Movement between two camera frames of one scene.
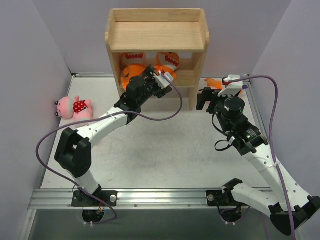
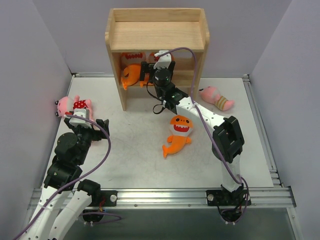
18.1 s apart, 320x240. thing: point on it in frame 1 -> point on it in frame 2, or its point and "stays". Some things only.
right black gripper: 208,100 -> 144,71
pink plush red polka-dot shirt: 79,110 stays
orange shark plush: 214,83 -> 180,126
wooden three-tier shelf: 182,31 stays
